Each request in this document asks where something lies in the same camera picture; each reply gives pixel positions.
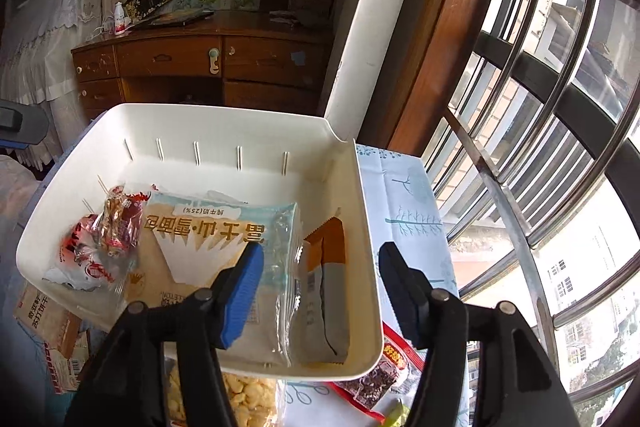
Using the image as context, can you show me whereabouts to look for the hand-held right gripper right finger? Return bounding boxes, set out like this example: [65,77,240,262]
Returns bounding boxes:
[378,242,581,427]

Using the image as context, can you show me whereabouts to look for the brown biscuit packet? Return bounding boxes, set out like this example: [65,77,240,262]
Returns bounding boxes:
[12,284,91,395]

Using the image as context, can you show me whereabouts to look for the red and white snack packet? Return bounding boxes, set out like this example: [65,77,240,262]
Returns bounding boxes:
[42,213,136,293]

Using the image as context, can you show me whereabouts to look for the red-brown nut packet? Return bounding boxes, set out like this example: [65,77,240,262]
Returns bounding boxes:
[97,184,151,263]

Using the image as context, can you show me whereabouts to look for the clear packet of yellow crackers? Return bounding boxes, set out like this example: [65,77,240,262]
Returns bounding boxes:
[162,357,286,427]

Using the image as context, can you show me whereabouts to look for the dark tablet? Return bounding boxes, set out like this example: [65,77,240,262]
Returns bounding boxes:
[147,9,216,28]

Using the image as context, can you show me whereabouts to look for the white plastic bin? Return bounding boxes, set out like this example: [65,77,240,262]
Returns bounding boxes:
[15,103,385,382]

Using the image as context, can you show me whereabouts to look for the wooden window frame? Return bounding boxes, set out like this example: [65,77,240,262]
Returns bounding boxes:
[360,0,516,158]

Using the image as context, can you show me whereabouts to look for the wooden desk with drawers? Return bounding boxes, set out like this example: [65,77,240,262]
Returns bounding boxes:
[70,9,336,122]

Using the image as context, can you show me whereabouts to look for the red-label dark snack packet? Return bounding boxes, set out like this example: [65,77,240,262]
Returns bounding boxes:
[330,322,426,420]

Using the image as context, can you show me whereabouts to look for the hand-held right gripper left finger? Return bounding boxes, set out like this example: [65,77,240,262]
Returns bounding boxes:
[65,242,265,427]

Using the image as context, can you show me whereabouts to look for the green pastry packet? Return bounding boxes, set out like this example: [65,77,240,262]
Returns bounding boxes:
[382,399,408,427]

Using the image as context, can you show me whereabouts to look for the white lace furniture cover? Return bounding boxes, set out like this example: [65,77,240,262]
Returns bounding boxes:
[0,0,108,172]

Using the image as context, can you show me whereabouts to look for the orange oat bar packet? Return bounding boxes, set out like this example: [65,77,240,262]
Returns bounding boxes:
[290,217,351,364]

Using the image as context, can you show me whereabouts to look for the small white bottle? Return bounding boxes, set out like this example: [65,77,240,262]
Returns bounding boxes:
[111,2,132,36]

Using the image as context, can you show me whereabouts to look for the large bread packet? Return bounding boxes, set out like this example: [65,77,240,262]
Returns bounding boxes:
[122,189,306,368]

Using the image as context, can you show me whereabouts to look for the metal window bars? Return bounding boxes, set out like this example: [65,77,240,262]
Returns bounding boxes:
[420,0,640,427]

